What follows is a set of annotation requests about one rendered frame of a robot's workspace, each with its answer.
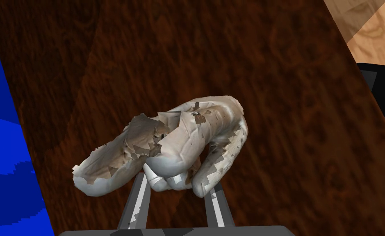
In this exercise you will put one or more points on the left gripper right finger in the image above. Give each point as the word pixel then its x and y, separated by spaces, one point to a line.
pixel 219 211

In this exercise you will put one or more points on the pale beige bread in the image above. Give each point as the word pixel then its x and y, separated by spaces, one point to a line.
pixel 179 147

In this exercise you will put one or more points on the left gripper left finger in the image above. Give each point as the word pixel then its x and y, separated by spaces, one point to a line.
pixel 136 209

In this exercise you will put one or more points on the dark brown wooden table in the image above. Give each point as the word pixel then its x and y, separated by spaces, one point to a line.
pixel 277 98

